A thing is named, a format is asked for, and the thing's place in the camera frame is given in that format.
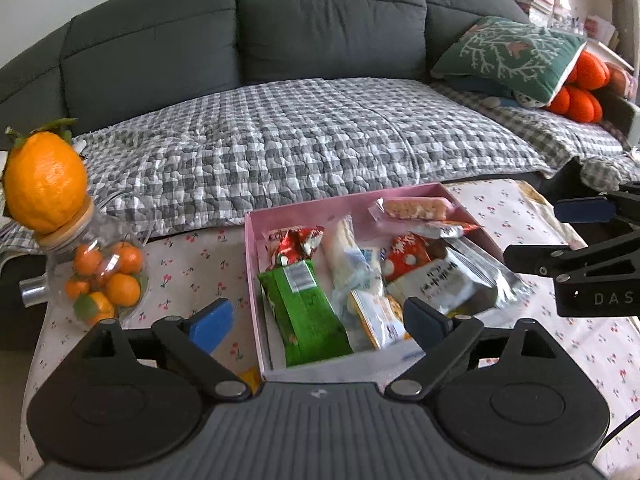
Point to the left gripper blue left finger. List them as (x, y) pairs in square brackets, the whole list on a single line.
[(209, 327)]

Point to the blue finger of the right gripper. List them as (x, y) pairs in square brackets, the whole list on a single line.
[(544, 260), (585, 210)]

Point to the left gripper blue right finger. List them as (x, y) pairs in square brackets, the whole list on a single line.
[(426, 326)]

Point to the white gold snack packet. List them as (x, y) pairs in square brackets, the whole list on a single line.
[(380, 316)]

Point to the white silver snack bar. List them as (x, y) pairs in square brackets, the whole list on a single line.
[(462, 278)]

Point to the red strawberry snack packet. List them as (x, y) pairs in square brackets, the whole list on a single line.
[(407, 252)]

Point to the clear white pastry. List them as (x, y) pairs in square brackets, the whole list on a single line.
[(351, 266)]

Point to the green snack pack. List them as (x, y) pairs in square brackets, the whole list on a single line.
[(309, 328)]

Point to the pink wafer pack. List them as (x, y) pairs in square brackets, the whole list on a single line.
[(412, 208)]

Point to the red candy wrapper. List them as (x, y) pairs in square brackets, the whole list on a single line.
[(294, 244)]

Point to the gold wrapped snack bar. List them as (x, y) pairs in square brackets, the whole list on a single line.
[(252, 378)]

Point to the pink cardboard box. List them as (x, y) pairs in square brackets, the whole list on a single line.
[(329, 279)]

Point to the orange pumpkin plush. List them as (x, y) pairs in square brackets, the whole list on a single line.
[(576, 100)]

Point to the glass jar of tangerines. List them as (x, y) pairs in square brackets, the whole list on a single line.
[(95, 266)]

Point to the green embroidered cushion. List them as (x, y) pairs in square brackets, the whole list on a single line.
[(530, 60)]

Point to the grey checkered quilt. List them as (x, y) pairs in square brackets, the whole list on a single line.
[(212, 160)]

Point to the large orange citrus fruit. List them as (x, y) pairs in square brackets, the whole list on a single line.
[(44, 181)]

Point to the dark grey sofa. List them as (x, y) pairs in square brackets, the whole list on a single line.
[(125, 58)]

